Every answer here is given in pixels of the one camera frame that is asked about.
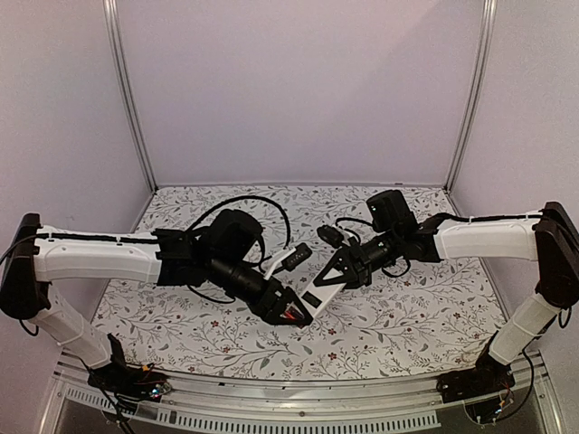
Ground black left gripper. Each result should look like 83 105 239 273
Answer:
207 254 315 327

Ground white red remote control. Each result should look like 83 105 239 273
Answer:
299 279 343 318

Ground orange red battery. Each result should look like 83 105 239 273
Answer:
281 306 304 321

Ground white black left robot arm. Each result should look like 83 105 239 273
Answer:
1 210 313 392

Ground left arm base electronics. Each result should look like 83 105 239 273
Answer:
88 334 172 410

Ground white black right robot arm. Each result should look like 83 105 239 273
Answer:
300 190 578 394

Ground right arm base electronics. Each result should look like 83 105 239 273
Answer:
436 345 516 424

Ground floral patterned table mat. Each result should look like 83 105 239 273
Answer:
93 185 505 381

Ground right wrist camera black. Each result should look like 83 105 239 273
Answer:
317 224 350 250

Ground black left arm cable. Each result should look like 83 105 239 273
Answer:
187 194 293 254

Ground aluminium front rail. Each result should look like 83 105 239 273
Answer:
38 351 572 433

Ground aluminium right frame post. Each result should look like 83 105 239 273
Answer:
444 0 498 194

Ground aluminium frame post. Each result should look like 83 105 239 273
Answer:
102 0 158 193
444 0 498 194

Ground aluminium left frame post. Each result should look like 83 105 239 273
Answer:
102 0 158 193

